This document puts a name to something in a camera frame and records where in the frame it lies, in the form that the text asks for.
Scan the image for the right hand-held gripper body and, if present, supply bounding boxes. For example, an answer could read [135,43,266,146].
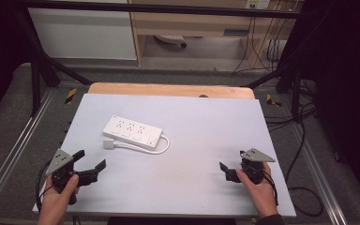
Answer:
[224,147,277,186]

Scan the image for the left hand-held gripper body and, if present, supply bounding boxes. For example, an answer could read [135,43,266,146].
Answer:
[45,148,99,206]

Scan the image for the white power strip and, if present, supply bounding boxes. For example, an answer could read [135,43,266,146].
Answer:
[102,114,164,152]
[154,34,188,49]

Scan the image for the person's left hand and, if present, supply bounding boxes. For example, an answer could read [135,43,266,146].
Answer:
[37,173,80,218]

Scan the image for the person's right hand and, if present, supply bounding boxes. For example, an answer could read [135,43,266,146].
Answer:
[235,162,279,218]

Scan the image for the wooden table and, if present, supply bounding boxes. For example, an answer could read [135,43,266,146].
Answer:
[87,82,256,100]

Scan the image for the white cabinet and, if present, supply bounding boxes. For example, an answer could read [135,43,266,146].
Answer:
[27,0,138,61]

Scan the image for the black curtain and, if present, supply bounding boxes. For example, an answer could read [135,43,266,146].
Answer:
[0,0,34,129]
[277,0,360,214]

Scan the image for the white power strip under desk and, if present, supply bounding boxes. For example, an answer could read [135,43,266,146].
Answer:
[154,34,188,49]

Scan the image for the wooden desk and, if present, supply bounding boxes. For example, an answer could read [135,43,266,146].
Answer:
[127,0,304,70]

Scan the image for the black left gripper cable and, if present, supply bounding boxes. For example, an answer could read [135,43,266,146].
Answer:
[35,160,56,214]

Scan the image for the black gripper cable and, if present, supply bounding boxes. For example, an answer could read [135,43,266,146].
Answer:
[262,170,279,207]
[35,160,56,214]

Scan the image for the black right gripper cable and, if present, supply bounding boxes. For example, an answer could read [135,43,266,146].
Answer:
[262,170,279,207]

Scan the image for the aluminium floor rail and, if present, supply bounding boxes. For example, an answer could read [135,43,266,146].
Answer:
[0,88,56,217]
[289,123,349,225]

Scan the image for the bundle of black floor cables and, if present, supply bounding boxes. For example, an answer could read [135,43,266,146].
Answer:
[263,79,318,133]

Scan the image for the black floor cable loop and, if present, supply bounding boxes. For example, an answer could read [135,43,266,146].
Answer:
[284,120,324,218]

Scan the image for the white power strip cable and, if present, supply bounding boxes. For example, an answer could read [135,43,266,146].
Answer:
[113,133,171,156]

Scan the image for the black metal frame strut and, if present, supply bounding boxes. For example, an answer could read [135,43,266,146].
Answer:
[12,6,94,117]
[246,57,305,124]

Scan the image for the hanging black cables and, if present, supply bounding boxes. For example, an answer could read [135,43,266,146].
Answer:
[232,12,293,75]

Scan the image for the wall socket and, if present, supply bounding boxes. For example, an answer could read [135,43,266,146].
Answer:
[245,0,271,10]

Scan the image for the black metal frame bar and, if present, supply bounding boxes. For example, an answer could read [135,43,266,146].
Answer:
[13,0,305,20]

